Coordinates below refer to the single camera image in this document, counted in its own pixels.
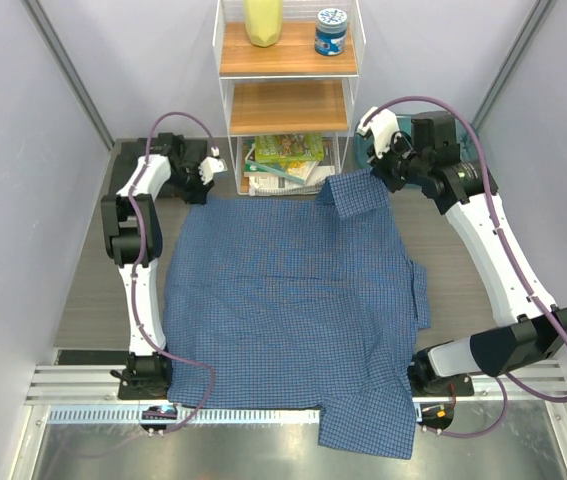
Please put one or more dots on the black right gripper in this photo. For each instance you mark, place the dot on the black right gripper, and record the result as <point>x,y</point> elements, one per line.
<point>381,170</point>

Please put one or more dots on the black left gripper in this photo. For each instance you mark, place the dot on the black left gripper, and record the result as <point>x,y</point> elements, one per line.
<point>199,195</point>

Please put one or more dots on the blue plaid long sleeve shirt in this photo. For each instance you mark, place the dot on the blue plaid long sleeve shirt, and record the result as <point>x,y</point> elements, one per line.
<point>288,304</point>

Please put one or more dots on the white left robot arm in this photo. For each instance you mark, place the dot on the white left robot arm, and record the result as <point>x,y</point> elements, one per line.
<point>143,171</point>

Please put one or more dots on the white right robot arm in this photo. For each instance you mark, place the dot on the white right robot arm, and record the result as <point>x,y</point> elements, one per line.
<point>526,315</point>

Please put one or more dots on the stack of books and papers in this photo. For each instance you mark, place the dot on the stack of books and papers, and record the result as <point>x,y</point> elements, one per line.
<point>288,178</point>

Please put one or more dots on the folded dark grey shirt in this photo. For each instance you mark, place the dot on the folded dark grey shirt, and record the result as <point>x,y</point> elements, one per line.
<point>179,150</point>

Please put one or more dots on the teal plastic basin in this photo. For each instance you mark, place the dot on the teal plastic basin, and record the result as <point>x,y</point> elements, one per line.
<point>457,178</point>

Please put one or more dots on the green picture book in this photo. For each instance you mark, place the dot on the green picture book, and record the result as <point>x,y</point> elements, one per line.
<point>282,148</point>

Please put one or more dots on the blue jar with lid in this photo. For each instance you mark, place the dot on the blue jar with lid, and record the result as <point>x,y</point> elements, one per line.
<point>331,31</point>

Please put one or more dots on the yellow vase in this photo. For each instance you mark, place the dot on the yellow vase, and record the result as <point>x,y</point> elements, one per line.
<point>263,21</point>

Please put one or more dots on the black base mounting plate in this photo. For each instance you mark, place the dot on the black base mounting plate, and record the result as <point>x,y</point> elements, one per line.
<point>443,387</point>

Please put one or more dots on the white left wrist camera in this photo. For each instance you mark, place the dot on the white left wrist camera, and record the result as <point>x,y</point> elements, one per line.
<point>212,166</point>

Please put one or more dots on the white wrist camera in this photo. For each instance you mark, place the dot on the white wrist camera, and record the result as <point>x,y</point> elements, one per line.
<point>212,166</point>
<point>380,126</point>

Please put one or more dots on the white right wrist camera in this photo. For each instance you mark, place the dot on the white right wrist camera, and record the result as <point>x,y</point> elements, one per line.
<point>380,126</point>

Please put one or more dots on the white wire wooden shelf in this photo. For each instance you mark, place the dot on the white wire wooden shelf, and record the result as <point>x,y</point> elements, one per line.
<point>287,88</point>

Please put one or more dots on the white slotted cable duct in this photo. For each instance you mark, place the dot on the white slotted cable duct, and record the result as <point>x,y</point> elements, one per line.
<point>145,414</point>

